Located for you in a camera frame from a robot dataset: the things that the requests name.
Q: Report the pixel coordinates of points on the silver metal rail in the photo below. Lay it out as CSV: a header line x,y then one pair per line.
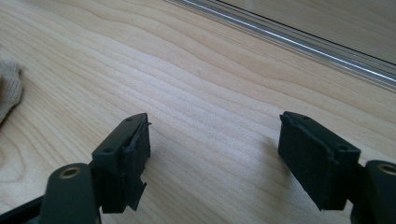
x,y
281,36

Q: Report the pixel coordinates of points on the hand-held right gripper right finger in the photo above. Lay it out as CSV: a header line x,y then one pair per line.
x,y
314,155

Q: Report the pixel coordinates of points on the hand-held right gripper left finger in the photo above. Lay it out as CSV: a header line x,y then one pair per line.
x,y
120,161

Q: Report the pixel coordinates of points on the beige ribbed cloth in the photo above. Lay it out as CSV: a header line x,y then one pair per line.
x,y
9,88

